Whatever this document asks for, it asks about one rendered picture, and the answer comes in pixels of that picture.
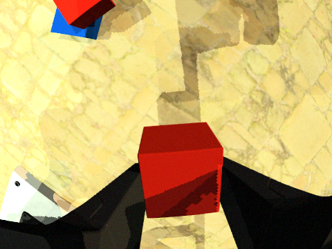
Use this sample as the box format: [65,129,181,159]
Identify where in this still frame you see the blue cube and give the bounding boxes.
[50,8,103,39]

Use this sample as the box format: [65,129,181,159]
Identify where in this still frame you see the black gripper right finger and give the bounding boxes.
[219,156,332,249]

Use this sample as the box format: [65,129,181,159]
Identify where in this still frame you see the red cube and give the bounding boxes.
[138,122,224,219]
[53,0,116,30]

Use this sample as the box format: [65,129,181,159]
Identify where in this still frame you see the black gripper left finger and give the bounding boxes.
[0,163,146,249]

